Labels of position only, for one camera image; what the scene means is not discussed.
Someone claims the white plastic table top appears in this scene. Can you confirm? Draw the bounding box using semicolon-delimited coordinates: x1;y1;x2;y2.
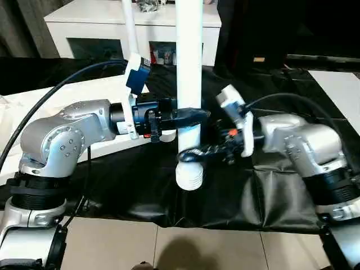
0;79;177;187

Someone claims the flat white board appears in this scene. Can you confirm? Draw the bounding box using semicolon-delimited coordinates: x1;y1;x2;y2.
307;69;360;122

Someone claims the grey-green curtain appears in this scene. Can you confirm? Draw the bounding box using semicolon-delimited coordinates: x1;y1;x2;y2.
0;0;71;59

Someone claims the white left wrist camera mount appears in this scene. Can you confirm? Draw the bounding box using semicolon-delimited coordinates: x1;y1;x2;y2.
115;52;152;141

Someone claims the white plastic table leg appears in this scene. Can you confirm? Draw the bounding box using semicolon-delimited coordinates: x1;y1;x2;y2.
120;0;142;62
173;0;205;191

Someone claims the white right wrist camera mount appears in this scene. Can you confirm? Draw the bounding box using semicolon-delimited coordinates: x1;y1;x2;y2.
215;83;256;158

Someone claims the white cabinet with glass doors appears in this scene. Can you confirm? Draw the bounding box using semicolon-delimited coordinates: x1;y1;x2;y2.
44;0;222;68

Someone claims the white plastic bottle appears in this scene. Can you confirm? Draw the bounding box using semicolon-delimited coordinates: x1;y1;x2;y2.
157;50;172;66

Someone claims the black mat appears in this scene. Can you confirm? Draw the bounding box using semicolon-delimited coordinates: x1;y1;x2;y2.
0;57;360;234

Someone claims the black and white bundle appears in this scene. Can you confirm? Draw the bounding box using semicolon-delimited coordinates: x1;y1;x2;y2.
137;0;160;14

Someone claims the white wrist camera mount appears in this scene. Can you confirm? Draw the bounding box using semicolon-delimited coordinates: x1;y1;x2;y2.
215;83;256;158
115;52;152;141

